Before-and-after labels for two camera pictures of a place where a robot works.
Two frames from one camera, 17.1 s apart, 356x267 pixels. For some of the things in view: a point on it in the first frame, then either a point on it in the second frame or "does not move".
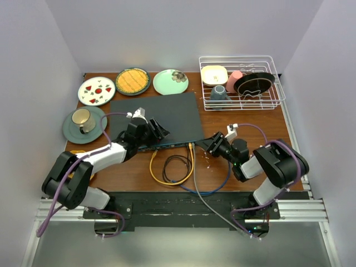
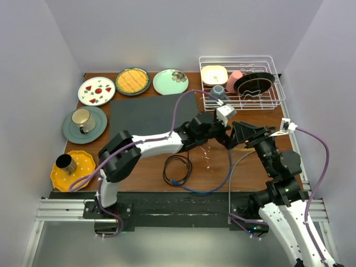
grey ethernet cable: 202,197 -> 229,216
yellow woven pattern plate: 132,81 does not move
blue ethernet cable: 208,192 does not move
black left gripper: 158,132 -> 223,137
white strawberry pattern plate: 95,91 does not move
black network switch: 178,113 does not move
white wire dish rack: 239,83 does not move
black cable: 187,159 does not move
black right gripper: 215,141 -> 243,130
